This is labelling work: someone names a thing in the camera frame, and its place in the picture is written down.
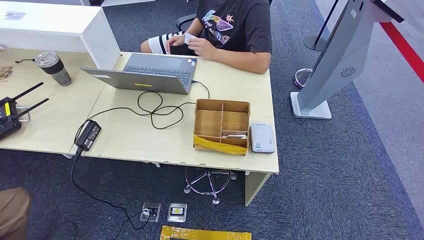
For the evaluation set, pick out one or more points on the person's right hand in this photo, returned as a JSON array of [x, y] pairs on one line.
[[175, 41]]

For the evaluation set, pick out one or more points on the person's left hand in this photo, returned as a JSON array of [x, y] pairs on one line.
[[203, 49]]

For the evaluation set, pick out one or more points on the white ID card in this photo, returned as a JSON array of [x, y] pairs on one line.
[[189, 38]]

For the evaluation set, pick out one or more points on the person's right forearm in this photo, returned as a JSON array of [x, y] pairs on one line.
[[192, 28]]

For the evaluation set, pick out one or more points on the person's left forearm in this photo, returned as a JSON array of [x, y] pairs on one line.
[[242, 61]]

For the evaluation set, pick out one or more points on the person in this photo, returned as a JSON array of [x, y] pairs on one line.
[[238, 30]]

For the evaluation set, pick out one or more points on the white room key card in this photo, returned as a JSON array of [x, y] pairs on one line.
[[236, 136]]

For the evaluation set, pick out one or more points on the white card reader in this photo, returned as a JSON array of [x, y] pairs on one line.
[[262, 139]]

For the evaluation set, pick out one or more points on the black office chair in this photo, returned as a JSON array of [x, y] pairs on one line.
[[184, 20]]

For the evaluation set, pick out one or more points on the grey laptop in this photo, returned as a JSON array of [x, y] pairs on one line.
[[149, 81]]

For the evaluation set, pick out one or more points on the yellow sticker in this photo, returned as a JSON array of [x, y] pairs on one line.
[[143, 85]]

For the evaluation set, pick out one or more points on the cardboard organizer box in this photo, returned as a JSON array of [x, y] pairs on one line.
[[208, 122]]

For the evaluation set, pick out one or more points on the chrome round base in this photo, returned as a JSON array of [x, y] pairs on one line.
[[299, 79]]

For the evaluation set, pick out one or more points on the dark stanchion with base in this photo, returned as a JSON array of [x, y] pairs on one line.
[[313, 43]]

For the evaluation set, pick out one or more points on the tumbler with clear lid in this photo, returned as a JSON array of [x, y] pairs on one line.
[[56, 71]]

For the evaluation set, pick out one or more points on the white desk shelf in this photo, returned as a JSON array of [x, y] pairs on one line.
[[49, 26]]

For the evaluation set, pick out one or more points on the black power adapter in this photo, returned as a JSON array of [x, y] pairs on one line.
[[87, 136]]

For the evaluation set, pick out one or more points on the grey kiosk stand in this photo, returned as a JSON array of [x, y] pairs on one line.
[[344, 53]]

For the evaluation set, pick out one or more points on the beige desk leg panel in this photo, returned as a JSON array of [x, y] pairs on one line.
[[255, 188]]

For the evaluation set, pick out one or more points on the chrome stool base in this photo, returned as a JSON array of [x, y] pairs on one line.
[[216, 200]]

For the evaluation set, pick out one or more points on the small printed paper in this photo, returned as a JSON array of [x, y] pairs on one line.
[[15, 15]]

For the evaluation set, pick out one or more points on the silver closed socket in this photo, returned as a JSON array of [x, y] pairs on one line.
[[177, 218]]

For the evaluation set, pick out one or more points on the silver socket with plug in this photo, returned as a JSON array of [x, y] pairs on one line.
[[157, 217]]

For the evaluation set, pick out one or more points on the black transmitter with antennas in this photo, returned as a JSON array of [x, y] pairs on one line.
[[8, 119]]

